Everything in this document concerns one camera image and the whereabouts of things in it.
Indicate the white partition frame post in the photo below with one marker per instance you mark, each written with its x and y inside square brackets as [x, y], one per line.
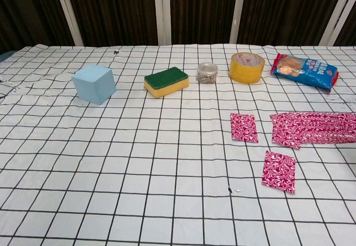
[68, 12]
[238, 9]
[162, 12]
[336, 12]

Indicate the yellow packing tape roll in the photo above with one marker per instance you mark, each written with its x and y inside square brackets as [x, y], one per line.
[246, 72]

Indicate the pink glitter pouch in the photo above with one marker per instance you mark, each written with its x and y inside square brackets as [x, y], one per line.
[311, 129]

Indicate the light blue foam cube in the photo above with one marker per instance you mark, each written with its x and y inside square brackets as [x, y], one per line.
[93, 86]

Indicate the small clear plastic jar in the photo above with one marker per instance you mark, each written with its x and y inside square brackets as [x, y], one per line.
[207, 73]

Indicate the white black checkered tablecloth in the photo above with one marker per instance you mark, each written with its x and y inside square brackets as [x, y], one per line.
[139, 159]

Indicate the blue snack bag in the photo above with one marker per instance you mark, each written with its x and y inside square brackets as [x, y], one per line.
[308, 72]

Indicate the green yellow sponge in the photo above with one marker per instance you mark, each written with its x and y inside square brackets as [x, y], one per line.
[165, 83]

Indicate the pink patterned playing card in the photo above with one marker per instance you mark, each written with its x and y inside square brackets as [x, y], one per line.
[244, 127]
[279, 172]

